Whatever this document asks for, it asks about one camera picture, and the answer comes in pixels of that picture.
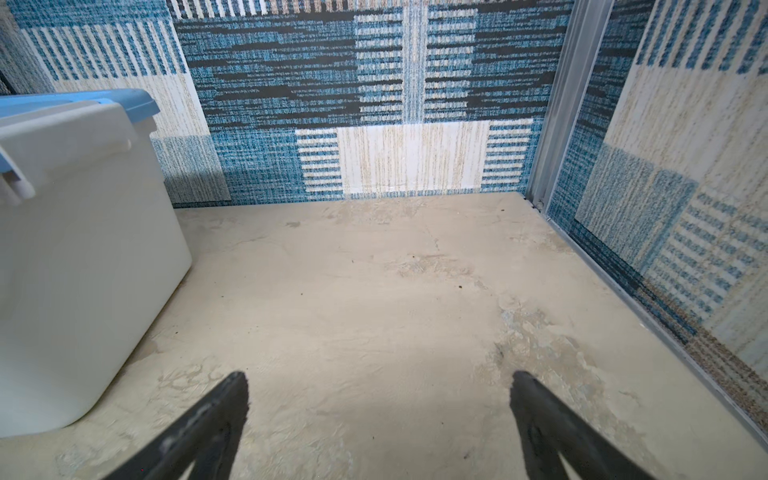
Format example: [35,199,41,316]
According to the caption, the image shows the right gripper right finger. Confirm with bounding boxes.
[510,370,652,479]

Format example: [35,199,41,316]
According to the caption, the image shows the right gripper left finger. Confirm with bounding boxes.
[107,371,249,479]

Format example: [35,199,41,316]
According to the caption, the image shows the white plastic storage bin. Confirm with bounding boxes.
[0,100,194,439]

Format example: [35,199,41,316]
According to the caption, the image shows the blue plastic bin lid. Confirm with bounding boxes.
[1,89,160,190]

